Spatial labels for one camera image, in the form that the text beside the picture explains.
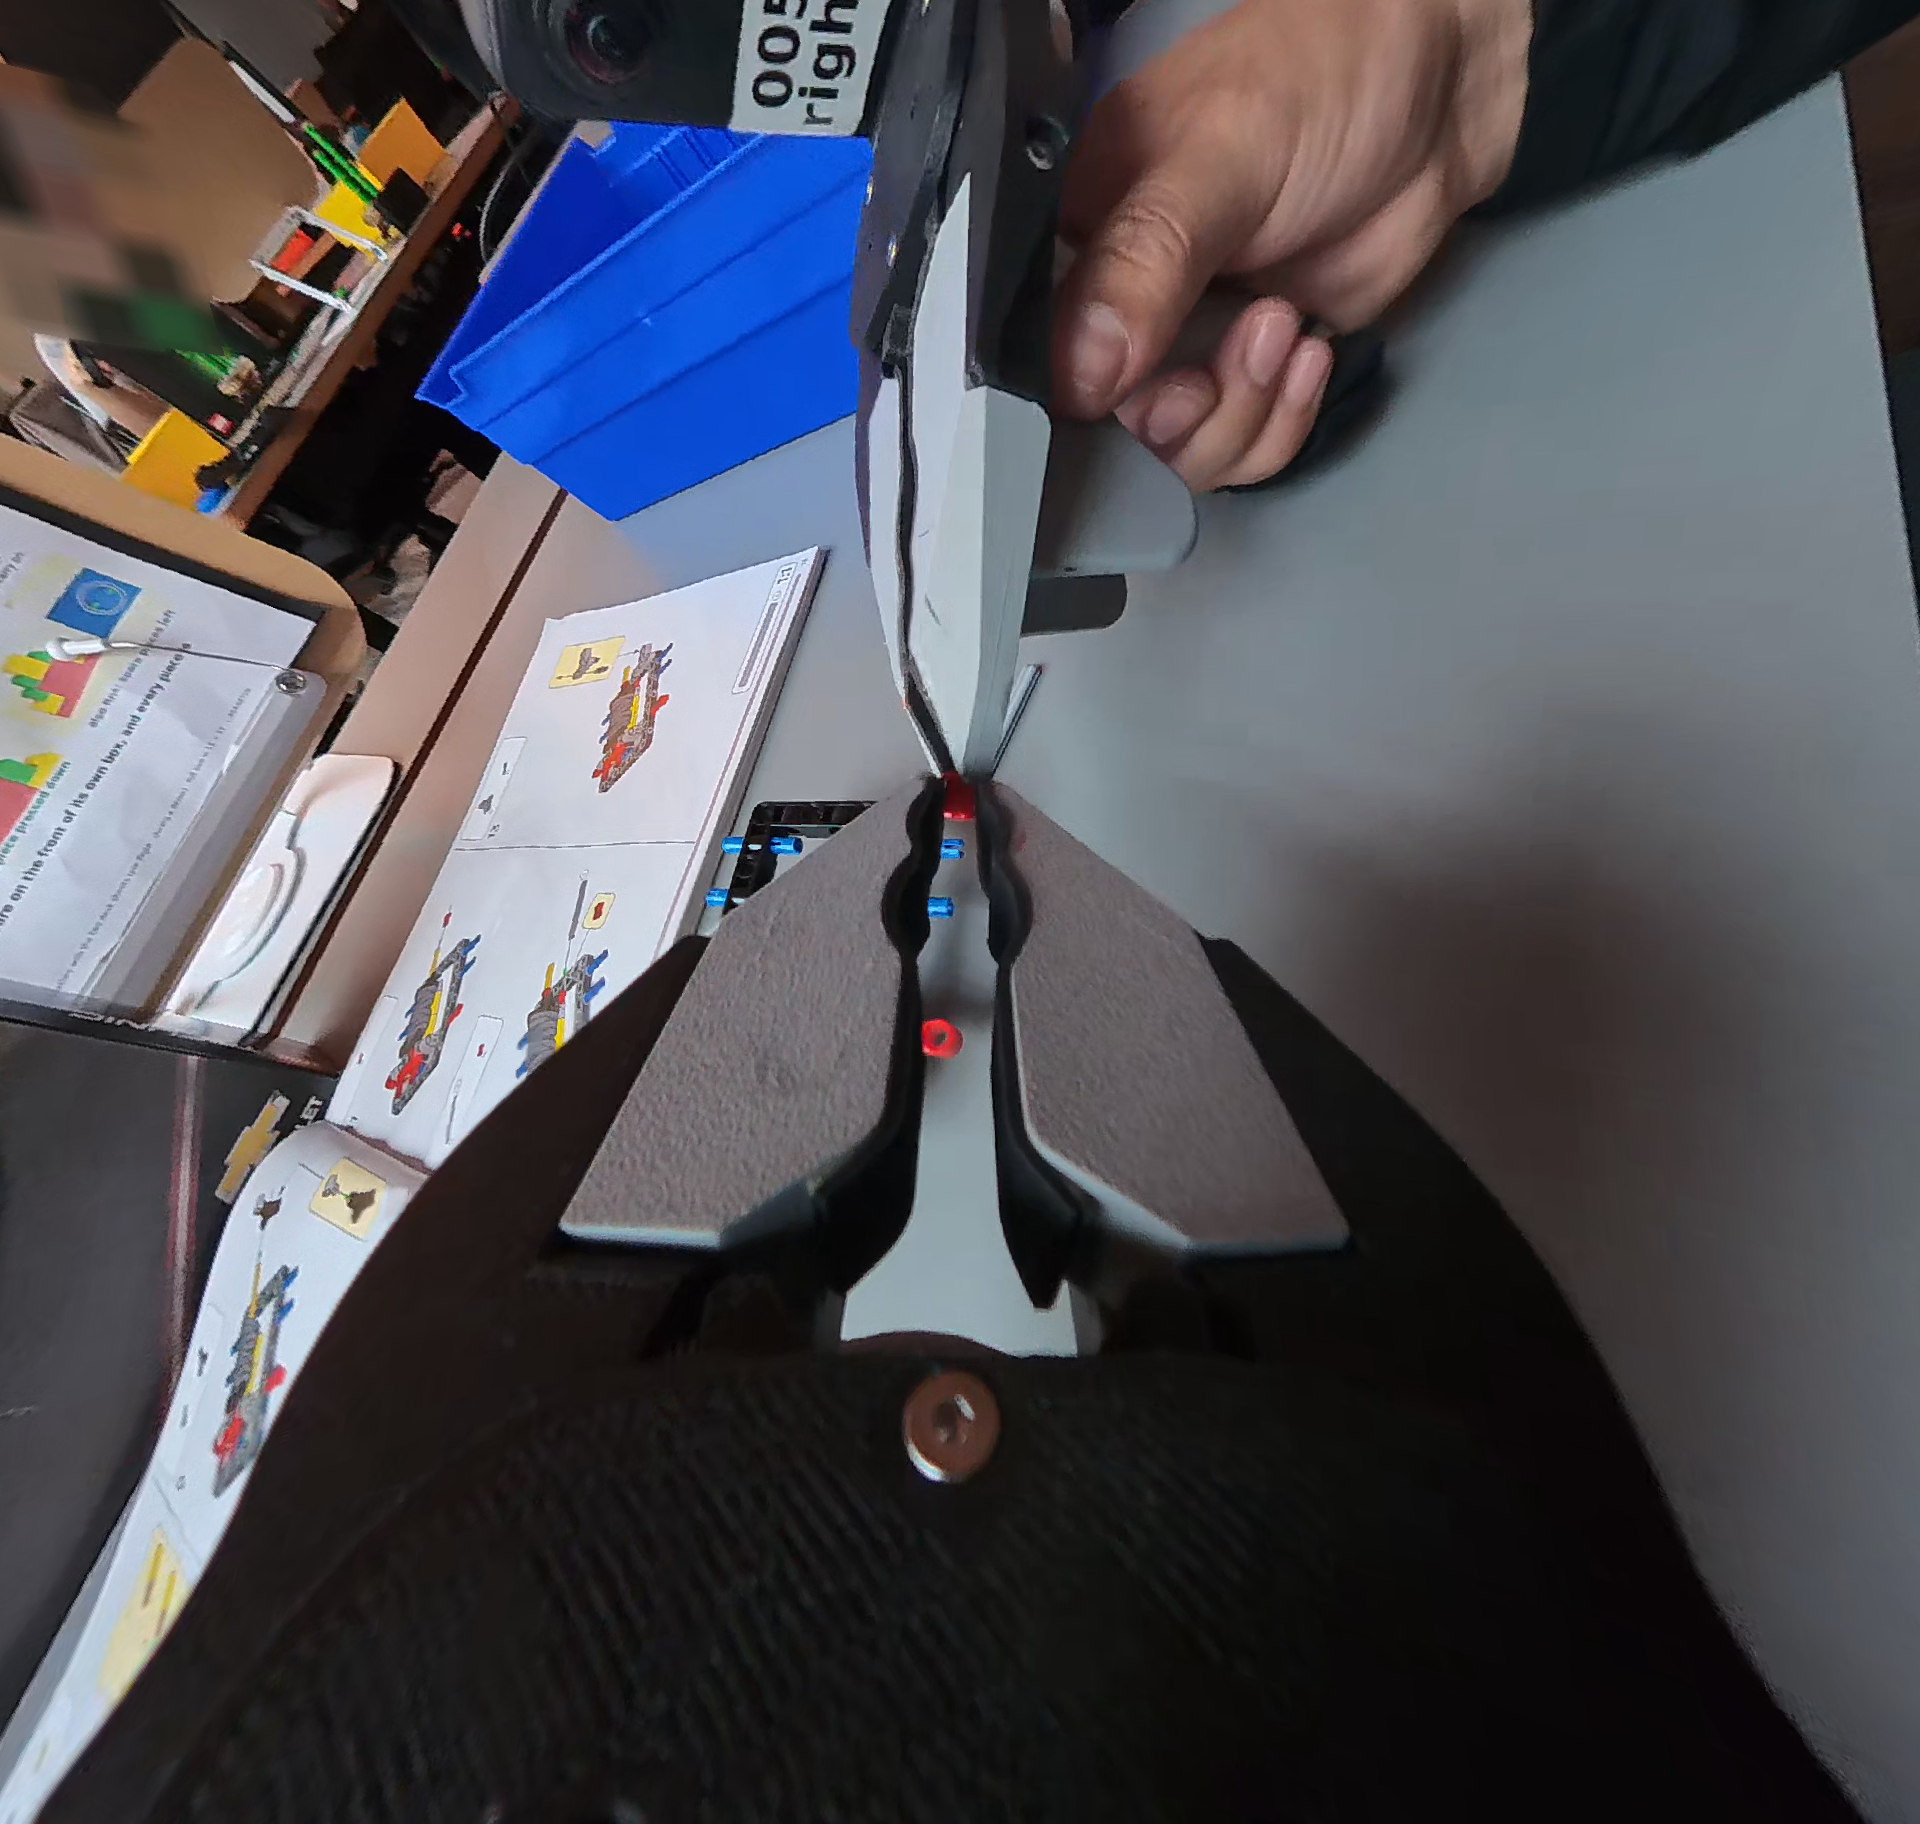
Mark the grey lego axle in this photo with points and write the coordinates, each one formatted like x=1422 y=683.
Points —
x=1015 y=721

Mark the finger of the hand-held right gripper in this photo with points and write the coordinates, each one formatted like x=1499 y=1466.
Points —
x=876 y=505
x=961 y=535

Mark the cardboard box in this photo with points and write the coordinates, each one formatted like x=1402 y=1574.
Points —
x=226 y=145

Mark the black lego frame assembly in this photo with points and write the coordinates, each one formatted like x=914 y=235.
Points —
x=796 y=820

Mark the lego instruction booklet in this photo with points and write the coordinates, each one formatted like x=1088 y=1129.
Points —
x=631 y=744

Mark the person's right forearm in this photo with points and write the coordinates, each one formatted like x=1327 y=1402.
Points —
x=1695 y=25

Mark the blue plastic bin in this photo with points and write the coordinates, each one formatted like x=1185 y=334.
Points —
x=646 y=325

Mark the person's right hand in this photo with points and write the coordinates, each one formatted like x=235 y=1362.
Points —
x=1321 y=145

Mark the yellow box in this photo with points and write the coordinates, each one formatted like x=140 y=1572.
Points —
x=172 y=452

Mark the wooden side table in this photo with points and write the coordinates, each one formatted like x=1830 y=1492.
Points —
x=412 y=264

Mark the small red lego bush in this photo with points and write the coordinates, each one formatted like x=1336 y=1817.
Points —
x=957 y=798

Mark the framed printed sign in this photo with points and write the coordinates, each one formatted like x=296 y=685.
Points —
x=136 y=744

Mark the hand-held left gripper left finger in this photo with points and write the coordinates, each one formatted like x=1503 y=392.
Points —
x=751 y=1075

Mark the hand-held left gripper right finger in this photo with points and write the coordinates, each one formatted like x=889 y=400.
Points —
x=1156 y=1090

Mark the black lego box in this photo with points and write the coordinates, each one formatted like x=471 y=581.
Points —
x=106 y=1254

